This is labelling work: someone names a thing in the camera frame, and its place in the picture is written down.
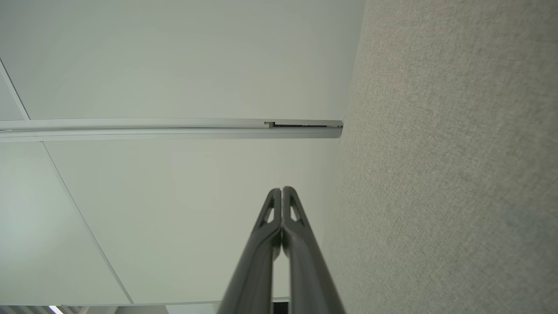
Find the white aluminium wall rail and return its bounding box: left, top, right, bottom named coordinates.
left=0, top=118, right=344, bottom=143

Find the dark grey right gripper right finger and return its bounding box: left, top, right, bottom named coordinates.
left=282, top=186, right=346, bottom=314

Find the grey fabric sofa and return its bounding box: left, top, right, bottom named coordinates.
left=325, top=0, right=558, bottom=314

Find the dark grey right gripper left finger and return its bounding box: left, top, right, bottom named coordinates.
left=217, top=188, right=283, bottom=314

